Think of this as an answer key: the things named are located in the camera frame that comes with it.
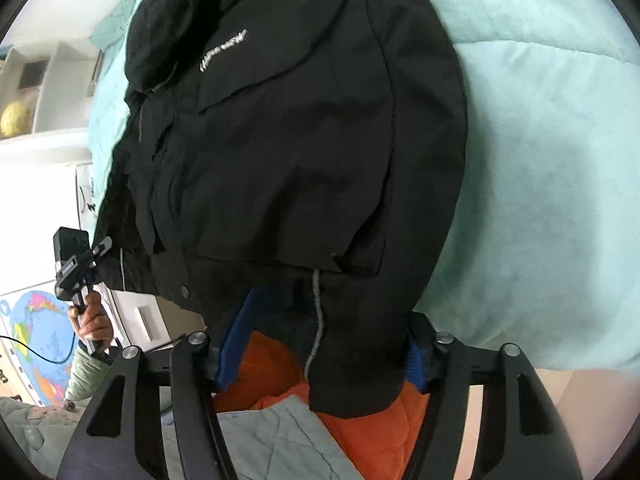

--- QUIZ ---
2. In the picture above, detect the black hooded jacket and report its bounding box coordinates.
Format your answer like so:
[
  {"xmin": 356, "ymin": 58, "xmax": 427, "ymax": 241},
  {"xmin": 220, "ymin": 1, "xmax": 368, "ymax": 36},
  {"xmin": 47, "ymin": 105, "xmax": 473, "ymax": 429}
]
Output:
[{"xmin": 92, "ymin": 0, "xmax": 468, "ymax": 418}]

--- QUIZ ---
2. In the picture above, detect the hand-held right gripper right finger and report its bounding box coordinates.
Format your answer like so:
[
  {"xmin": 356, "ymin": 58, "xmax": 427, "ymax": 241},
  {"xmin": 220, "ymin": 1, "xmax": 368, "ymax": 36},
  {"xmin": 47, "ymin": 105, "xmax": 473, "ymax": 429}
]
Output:
[{"xmin": 400, "ymin": 312, "xmax": 583, "ymax": 480}]

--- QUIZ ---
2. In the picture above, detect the white bookshelf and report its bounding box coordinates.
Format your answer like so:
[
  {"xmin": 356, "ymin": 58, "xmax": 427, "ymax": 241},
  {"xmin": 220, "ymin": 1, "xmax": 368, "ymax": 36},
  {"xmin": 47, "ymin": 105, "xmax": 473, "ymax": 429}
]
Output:
[{"xmin": 0, "ymin": 42, "xmax": 103, "ymax": 163}]

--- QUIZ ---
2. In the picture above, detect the white poster with black drawing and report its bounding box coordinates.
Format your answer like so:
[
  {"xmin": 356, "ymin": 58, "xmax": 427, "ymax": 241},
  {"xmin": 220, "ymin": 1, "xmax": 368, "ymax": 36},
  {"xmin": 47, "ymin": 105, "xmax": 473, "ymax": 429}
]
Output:
[{"xmin": 75, "ymin": 166, "xmax": 109, "ymax": 229}]

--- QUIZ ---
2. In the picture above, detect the black cable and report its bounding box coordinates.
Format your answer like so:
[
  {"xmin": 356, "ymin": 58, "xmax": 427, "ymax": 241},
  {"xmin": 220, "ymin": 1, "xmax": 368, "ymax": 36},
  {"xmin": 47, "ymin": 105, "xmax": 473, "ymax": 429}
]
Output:
[{"xmin": 0, "ymin": 334, "xmax": 78, "ymax": 365}]

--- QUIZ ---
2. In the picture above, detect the white cabinet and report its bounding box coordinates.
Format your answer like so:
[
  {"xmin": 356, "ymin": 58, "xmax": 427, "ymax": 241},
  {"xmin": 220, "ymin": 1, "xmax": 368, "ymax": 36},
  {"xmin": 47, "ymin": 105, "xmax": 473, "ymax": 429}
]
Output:
[{"xmin": 109, "ymin": 287, "xmax": 178, "ymax": 352}]

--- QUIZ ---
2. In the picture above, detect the person's left hand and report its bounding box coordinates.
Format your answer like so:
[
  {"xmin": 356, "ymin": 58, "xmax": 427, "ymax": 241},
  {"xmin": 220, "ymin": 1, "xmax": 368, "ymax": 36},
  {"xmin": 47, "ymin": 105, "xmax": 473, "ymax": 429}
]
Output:
[{"xmin": 70, "ymin": 290, "xmax": 116, "ymax": 357}]

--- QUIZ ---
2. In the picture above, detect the person's left forearm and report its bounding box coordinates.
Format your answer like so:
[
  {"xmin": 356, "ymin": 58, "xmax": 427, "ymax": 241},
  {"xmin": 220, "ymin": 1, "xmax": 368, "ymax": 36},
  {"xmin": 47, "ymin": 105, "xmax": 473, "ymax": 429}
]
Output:
[{"xmin": 65, "ymin": 342, "xmax": 116, "ymax": 407}]

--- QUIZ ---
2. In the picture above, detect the orange quilted cloth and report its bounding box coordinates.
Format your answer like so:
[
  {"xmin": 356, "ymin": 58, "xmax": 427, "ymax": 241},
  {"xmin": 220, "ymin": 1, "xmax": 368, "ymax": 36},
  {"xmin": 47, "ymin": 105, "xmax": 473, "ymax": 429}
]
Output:
[{"xmin": 214, "ymin": 329, "xmax": 432, "ymax": 480}]

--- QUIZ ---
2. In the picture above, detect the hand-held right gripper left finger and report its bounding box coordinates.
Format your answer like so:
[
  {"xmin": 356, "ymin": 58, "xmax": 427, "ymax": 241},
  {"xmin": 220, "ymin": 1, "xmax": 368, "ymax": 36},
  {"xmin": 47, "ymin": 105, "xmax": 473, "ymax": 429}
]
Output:
[{"xmin": 55, "ymin": 287, "xmax": 258, "ymax": 480}]

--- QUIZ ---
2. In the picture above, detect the teal quilted duvet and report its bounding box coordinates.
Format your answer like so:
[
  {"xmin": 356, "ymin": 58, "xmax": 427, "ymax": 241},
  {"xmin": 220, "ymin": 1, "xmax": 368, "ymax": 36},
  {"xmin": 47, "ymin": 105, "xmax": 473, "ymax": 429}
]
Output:
[{"xmin": 87, "ymin": 0, "xmax": 640, "ymax": 373}]

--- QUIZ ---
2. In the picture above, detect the yellow ball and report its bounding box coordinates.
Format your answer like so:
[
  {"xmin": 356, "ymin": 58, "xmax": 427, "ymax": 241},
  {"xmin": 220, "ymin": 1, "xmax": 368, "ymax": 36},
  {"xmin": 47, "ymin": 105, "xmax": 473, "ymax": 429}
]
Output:
[{"xmin": 0, "ymin": 100, "xmax": 32, "ymax": 138}]

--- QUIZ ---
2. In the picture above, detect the grey-green quilted coat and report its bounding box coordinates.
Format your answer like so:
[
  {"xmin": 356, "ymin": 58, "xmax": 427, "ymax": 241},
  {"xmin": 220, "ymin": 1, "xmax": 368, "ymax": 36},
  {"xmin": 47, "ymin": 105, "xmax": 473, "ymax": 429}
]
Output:
[{"xmin": 0, "ymin": 392, "xmax": 362, "ymax": 480}]

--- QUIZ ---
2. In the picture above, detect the world map poster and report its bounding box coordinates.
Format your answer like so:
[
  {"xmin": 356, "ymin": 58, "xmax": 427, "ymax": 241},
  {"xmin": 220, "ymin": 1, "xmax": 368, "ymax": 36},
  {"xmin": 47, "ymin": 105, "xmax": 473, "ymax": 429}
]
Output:
[{"xmin": 0, "ymin": 287, "xmax": 77, "ymax": 407}]

